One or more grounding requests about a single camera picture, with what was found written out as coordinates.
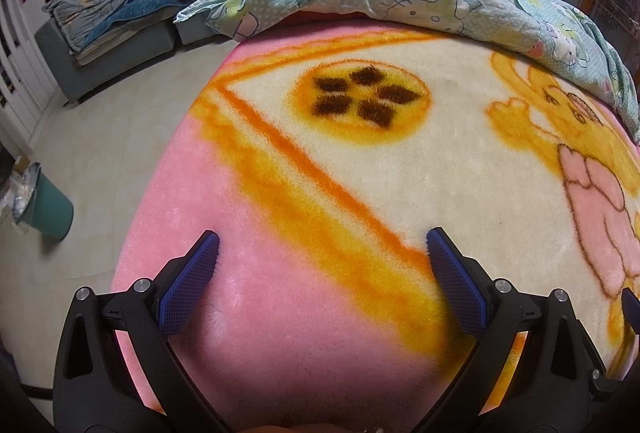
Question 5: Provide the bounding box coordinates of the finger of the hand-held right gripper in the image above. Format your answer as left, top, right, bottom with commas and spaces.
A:
621, 288, 640, 329

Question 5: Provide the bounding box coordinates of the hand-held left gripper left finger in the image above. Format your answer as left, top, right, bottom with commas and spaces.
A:
52, 229, 236, 433

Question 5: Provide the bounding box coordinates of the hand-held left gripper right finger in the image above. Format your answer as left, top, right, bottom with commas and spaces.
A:
415, 227, 626, 433

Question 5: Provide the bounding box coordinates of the pink yellow printed blanket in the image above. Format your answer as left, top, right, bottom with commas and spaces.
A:
110, 10, 640, 433

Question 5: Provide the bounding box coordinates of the green waste bin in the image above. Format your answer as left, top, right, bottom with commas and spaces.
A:
11, 162, 75, 241

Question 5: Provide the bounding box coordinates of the grey sofa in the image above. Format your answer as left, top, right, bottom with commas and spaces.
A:
35, 0, 481, 106

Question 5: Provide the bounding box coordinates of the white cabinet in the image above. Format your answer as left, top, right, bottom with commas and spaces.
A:
0, 0, 66, 149

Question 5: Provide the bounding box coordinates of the blue plush throw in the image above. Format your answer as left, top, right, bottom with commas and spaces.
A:
102, 0, 228, 31

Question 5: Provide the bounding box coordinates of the grey blue clothes pile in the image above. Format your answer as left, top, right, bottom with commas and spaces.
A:
41, 0, 132, 54

